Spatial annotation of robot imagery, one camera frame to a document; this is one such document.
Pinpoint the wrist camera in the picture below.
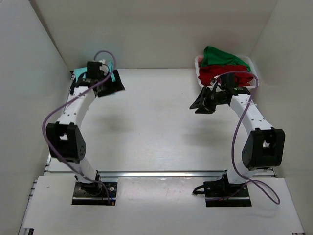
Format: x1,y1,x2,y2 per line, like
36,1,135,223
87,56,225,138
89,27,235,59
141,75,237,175
210,73,239,92
86,61,108,80

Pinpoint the folded black t shirt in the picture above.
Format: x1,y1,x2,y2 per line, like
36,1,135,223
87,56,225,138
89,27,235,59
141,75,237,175
69,76,81,95

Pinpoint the teal t shirt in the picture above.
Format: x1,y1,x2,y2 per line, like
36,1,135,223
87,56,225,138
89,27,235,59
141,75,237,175
74,60,114,92

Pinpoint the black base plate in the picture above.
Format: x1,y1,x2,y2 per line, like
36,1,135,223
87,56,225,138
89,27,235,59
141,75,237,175
71,181,118,206
192,179,252,208

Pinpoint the green t shirt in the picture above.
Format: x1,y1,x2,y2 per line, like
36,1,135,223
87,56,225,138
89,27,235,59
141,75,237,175
201,46,251,72

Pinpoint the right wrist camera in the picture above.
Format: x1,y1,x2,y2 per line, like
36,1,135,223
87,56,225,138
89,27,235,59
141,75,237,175
210,73,239,92

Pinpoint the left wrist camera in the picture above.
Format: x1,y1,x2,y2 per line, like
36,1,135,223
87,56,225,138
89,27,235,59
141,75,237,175
86,61,108,80

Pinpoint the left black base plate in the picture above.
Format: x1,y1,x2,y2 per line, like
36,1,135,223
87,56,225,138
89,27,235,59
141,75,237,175
71,181,118,206

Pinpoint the red t shirt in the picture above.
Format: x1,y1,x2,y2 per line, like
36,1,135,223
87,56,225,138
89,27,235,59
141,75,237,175
199,65,253,86

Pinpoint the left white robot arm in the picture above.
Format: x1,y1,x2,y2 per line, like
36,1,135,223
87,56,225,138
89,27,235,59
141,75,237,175
43,69,125,196

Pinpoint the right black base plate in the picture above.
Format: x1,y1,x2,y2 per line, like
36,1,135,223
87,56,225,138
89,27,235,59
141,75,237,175
192,179,252,208

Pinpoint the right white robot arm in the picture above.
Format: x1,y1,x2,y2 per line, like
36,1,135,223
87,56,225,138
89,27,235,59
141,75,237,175
190,87,285,197

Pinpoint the white plastic basket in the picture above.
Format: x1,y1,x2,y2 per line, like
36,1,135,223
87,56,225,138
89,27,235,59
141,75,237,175
195,55,258,90

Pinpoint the aluminium rail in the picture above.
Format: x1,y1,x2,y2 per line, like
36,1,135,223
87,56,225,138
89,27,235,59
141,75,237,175
44,170,276,178

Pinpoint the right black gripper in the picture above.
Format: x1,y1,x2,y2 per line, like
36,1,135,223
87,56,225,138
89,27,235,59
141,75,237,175
190,87,227,115

